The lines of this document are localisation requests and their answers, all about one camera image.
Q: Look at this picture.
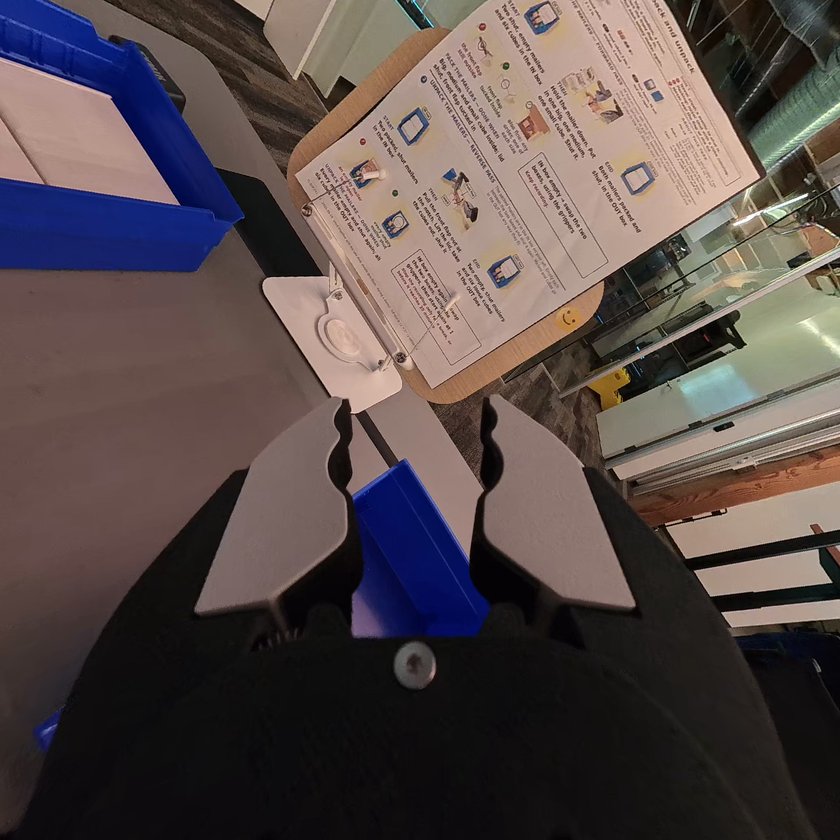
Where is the white cardboard mailer box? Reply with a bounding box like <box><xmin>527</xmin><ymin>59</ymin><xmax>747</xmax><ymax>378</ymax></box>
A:
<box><xmin>0</xmin><ymin>121</ymin><xmax>47</xmax><ymax>186</ymax></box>
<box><xmin>0</xmin><ymin>58</ymin><xmax>179</xmax><ymax>206</ymax></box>

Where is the printed instruction sheet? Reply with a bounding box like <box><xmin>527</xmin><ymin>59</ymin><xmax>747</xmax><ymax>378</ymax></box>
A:
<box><xmin>295</xmin><ymin>0</ymin><xmax>765</xmax><ymax>389</ymax></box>

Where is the black device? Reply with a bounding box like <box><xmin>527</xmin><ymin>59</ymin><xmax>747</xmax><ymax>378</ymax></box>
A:
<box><xmin>108</xmin><ymin>36</ymin><xmax>186</xmax><ymax>112</ymax></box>

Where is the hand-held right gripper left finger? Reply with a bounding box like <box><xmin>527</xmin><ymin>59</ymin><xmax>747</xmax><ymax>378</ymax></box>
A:
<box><xmin>193</xmin><ymin>395</ymin><xmax>364</xmax><ymax>634</ymax></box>

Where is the white partition panel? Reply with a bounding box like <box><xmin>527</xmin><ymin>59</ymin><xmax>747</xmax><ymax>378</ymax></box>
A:
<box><xmin>597</xmin><ymin>374</ymin><xmax>840</xmax><ymax>487</ymax></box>

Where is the white furniture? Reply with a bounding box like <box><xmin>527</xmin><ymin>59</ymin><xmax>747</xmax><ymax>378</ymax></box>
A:
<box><xmin>236</xmin><ymin>0</ymin><xmax>408</xmax><ymax>99</ymax></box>

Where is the yellow floor sign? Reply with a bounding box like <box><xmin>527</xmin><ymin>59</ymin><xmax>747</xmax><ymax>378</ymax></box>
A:
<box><xmin>587</xmin><ymin>367</ymin><xmax>641</xmax><ymax>411</ymax></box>

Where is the black flat pad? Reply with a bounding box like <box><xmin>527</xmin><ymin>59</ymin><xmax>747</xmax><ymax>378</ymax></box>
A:
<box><xmin>217</xmin><ymin>167</ymin><xmax>336</xmax><ymax>283</ymax></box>

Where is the white sign stand base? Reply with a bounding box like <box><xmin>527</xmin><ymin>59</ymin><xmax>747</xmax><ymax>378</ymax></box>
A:
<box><xmin>262</xmin><ymin>276</ymin><xmax>403</xmax><ymax>414</ymax></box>

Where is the blue plastic bin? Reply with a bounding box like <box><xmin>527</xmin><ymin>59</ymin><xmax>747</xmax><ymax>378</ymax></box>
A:
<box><xmin>33</xmin><ymin>459</ymin><xmax>492</xmax><ymax>756</ymax></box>
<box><xmin>0</xmin><ymin>0</ymin><xmax>245</xmax><ymax>273</ymax></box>

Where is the black machine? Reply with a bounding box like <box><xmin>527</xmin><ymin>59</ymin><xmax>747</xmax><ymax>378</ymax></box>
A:
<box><xmin>686</xmin><ymin>308</ymin><xmax>746</xmax><ymax>352</ymax></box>

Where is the silver ventilation duct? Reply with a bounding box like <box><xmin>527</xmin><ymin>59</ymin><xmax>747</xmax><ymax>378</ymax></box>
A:
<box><xmin>748</xmin><ymin>59</ymin><xmax>840</xmax><ymax>155</ymax></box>

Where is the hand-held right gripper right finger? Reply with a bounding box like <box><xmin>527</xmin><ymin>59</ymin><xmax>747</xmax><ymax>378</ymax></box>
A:
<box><xmin>468</xmin><ymin>394</ymin><xmax>637</xmax><ymax>649</ymax></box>

